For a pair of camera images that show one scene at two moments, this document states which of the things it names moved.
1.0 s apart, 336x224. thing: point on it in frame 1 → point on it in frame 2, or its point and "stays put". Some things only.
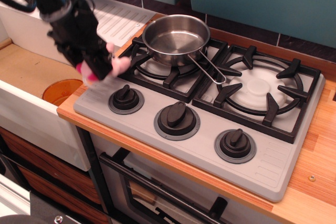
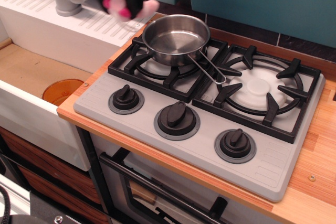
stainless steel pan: (169, 39) stays put
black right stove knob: (235, 146) stays put
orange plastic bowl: (58, 92) stays put
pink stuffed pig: (118, 65) → (116, 4)
